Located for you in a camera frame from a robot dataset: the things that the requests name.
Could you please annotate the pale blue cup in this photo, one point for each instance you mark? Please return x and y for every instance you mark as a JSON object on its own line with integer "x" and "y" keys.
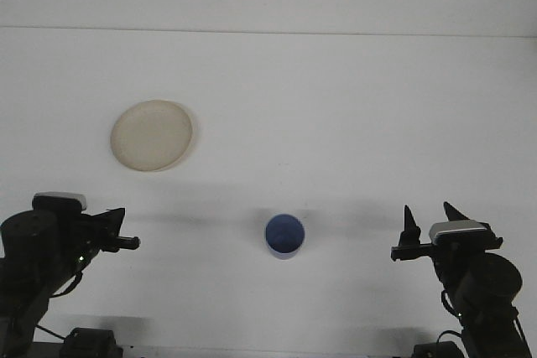
{"x": 285, "y": 236}

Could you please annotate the pale round plate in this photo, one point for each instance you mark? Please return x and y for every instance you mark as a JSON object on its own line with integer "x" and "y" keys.
{"x": 151, "y": 136}

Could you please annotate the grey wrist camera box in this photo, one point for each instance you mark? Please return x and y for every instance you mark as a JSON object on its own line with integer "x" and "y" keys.
{"x": 457, "y": 228}
{"x": 60, "y": 199}

